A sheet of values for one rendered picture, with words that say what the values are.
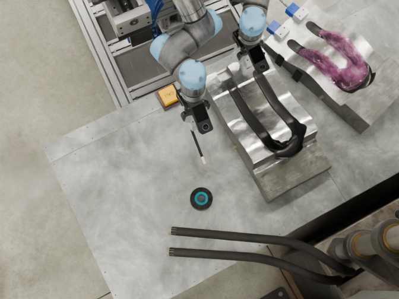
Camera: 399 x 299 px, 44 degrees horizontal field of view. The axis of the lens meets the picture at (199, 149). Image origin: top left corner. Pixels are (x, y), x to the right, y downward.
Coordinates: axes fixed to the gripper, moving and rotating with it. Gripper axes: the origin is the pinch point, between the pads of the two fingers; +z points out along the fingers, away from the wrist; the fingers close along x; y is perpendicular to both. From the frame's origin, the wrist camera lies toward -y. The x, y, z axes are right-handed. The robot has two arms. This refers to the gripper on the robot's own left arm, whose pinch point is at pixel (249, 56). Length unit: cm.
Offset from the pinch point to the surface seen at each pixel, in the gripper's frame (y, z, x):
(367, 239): -69, -32, 2
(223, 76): -0.7, 6.0, 11.0
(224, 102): -10.1, 1.6, 15.6
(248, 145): -28.2, -5.6, 16.3
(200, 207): -39, -1, 41
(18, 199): 8, 79, 127
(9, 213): 3, 77, 133
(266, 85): -11.6, 4.3, -0.8
